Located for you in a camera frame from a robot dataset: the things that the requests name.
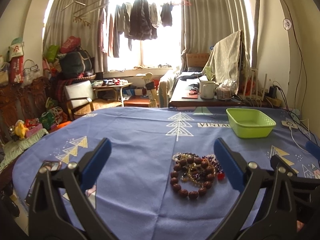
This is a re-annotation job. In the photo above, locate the blue patterned tablecloth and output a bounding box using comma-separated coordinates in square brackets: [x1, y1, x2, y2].
[12, 107, 319, 239]

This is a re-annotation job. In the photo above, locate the large brown bead bracelet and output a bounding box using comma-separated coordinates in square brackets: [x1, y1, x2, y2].
[170, 156, 217, 201]

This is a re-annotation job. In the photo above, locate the black wall cable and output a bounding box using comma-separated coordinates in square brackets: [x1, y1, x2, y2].
[274, 0, 309, 116]

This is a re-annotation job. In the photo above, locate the dark wooden desk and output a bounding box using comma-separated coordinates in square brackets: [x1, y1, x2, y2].
[168, 71, 272, 108]

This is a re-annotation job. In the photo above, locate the yellow plush toy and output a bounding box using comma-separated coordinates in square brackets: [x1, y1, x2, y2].
[15, 120, 29, 140]

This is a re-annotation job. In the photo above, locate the smartphone on table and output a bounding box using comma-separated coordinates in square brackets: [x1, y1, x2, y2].
[24, 160, 62, 206]

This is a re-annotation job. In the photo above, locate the right grey curtain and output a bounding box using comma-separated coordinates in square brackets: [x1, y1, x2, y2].
[181, 0, 252, 72]

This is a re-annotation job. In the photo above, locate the white enamel mug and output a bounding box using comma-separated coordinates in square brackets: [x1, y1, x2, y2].
[200, 81, 216, 99]

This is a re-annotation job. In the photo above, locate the white wifi router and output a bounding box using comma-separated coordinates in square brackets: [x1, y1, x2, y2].
[240, 68, 268, 102]

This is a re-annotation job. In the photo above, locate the white charger hub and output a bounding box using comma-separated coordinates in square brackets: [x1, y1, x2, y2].
[281, 120, 298, 129]

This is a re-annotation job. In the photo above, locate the dark hanging jacket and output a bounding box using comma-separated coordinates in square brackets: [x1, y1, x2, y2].
[130, 0, 152, 41]

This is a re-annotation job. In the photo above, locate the left grey curtain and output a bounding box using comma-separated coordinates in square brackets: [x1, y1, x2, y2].
[43, 0, 108, 73]

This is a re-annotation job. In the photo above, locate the dark duffel bag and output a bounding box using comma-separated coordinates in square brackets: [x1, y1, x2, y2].
[59, 50, 92, 79]

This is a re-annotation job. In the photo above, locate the cloth covered monitor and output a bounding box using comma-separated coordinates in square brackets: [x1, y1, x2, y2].
[201, 30, 250, 84]

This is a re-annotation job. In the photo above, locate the grey curtain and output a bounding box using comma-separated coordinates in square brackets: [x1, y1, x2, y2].
[181, 0, 252, 72]
[43, 0, 108, 73]

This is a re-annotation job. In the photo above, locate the small white side table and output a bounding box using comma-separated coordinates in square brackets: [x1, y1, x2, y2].
[92, 82, 132, 107]

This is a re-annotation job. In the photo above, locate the plastic wrapped jar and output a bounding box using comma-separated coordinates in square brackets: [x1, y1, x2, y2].
[216, 79, 238, 101]

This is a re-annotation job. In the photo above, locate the green plastic basket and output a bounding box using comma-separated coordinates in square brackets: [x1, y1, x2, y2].
[226, 108, 276, 139]

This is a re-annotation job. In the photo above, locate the wooden armchair white back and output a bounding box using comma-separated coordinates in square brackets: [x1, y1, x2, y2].
[64, 81, 122, 121]

